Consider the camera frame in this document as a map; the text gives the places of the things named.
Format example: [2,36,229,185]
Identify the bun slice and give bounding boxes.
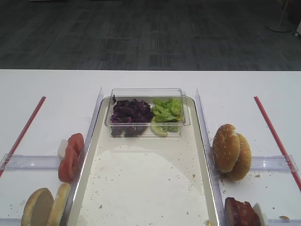
[21,188,54,226]
[47,183,71,226]

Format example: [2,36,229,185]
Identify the green lettuce leaves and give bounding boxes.
[150,99,183,137]

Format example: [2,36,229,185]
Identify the rear tomato slice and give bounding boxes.
[68,133,84,157]

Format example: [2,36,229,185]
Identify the tomato slice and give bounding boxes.
[68,133,84,157]
[58,145,78,183]

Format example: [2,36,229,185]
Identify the white tomato pusher block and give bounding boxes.
[57,139,68,161]

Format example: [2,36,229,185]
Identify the front tomato slice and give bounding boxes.
[58,145,78,183]

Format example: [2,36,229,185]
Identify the sliced meat patties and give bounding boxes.
[225,197,261,226]

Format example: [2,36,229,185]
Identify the white meat pusher block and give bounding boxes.
[253,203,269,226]

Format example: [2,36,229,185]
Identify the clear plastic container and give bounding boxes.
[104,88,190,137]

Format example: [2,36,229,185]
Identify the purple cabbage shreds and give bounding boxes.
[111,95,154,137]

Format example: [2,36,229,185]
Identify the metal serving tray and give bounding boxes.
[62,98,222,226]

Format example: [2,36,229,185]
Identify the front sesame bun top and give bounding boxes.
[212,124,240,173]

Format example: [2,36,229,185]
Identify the sesame bun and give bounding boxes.
[227,133,252,181]
[212,124,240,173]

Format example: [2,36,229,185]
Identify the right long clear divider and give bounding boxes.
[195,89,228,226]

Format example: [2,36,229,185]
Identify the rear sesame bun top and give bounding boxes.
[227,133,252,181]

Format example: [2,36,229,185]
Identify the right upper clear pusher track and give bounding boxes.
[250,155,299,172]

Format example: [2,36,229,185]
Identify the clear pusher track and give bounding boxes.
[250,155,299,172]
[267,218,301,226]
[0,154,60,170]

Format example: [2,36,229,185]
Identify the left upper clear pusher track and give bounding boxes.
[0,154,60,170]

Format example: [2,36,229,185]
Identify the round stand base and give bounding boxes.
[266,0,291,33]

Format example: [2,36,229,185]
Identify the right lower clear pusher track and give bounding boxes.
[267,218,301,226]

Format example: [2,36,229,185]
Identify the left red rail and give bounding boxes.
[0,96,46,176]

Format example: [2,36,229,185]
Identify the red rail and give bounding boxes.
[253,96,301,192]
[0,96,46,176]

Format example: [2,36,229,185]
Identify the right red rail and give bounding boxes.
[253,96,301,192]

